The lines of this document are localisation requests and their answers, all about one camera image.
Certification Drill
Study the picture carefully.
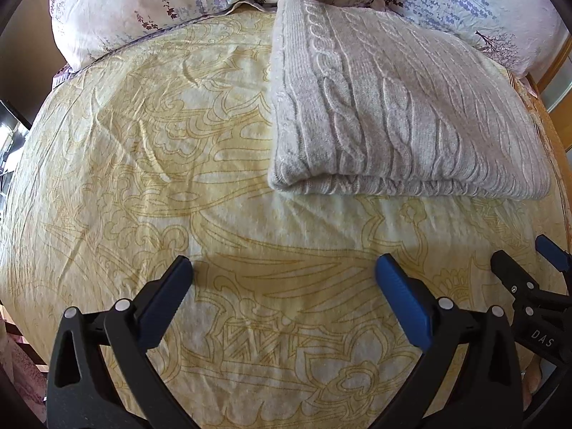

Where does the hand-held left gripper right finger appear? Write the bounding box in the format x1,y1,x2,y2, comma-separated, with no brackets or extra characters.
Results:
371,252,523,429

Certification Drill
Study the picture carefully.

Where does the pink floral print pillow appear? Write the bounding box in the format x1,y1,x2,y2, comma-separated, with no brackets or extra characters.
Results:
49,0,399,71

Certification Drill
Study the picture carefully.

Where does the white lavender print pillow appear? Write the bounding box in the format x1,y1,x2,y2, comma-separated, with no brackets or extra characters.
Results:
384,0,571,82

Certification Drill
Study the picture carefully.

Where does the wooden bed frame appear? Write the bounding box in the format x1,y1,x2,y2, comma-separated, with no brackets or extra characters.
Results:
529,47,572,153

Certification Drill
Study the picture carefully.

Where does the dark object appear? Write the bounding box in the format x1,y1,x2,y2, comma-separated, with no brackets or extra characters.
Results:
0,98,33,197

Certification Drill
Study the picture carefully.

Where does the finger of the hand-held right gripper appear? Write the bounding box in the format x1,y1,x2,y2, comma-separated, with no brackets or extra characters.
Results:
490,250,541,309
535,235,572,273

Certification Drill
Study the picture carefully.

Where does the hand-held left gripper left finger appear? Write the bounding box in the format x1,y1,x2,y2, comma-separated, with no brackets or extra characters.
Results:
46,255,199,429

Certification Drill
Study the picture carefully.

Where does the grey cable-knit blanket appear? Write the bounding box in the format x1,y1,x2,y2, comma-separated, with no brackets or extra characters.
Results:
267,0,551,201

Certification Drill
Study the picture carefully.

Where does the pink printed cloth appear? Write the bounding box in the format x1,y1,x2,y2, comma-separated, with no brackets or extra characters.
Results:
0,304,51,429

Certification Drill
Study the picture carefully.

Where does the yellow patterned bedsheet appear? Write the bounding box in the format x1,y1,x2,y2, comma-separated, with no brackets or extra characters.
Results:
0,2,572,429

